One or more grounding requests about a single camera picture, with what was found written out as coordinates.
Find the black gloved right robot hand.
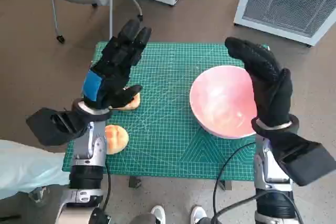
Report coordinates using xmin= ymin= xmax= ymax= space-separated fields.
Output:
xmin=225 ymin=37 xmax=293 ymax=127

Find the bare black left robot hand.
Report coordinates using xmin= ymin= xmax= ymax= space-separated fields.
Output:
xmin=81 ymin=18 xmax=152 ymax=111

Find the orange striped toy bread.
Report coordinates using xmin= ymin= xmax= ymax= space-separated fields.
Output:
xmin=109 ymin=91 xmax=141 ymax=111

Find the pink bowl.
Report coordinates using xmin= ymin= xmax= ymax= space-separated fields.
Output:
xmin=189 ymin=66 xmax=259 ymax=139

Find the round toy bread bun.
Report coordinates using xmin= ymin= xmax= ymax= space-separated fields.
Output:
xmin=104 ymin=124 xmax=130 ymax=155

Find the green cutting mat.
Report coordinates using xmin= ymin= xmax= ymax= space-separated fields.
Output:
xmin=61 ymin=41 xmax=271 ymax=182

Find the white ventilated appliance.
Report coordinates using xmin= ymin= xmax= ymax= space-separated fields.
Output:
xmin=233 ymin=0 xmax=336 ymax=48

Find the pale blue cloth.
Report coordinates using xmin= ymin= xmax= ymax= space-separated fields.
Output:
xmin=0 ymin=139 xmax=70 ymax=200

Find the black electronics box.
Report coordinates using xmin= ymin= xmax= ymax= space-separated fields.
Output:
xmin=90 ymin=207 xmax=112 ymax=224

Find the white shoe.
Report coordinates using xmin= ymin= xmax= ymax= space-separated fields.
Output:
xmin=190 ymin=205 xmax=207 ymax=224
xmin=151 ymin=205 xmax=166 ymax=224

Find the white metal stand frame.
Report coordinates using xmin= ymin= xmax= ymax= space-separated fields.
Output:
xmin=76 ymin=0 xmax=132 ymax=42

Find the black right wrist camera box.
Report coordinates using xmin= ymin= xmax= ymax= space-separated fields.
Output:
xmin=272 ymin=132 xmax=336 ymax=187

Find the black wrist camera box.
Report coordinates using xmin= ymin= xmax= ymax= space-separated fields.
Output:
xmin=25 ymin=107 xmax=91 ymax=146
xmin=272 ymin=132 xmax=336 ymax=187

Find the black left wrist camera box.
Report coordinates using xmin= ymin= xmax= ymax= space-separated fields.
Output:
xmin=25 ymin=107 xmax=91 ymax=146

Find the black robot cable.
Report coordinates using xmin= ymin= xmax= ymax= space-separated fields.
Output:
xmin=209 ymin=191 xmax=304 ymax=224
xmin=212 ymin=142 xmax=257 ymax=224
xmin=98 ymin=163 xmax=112 ymax=210

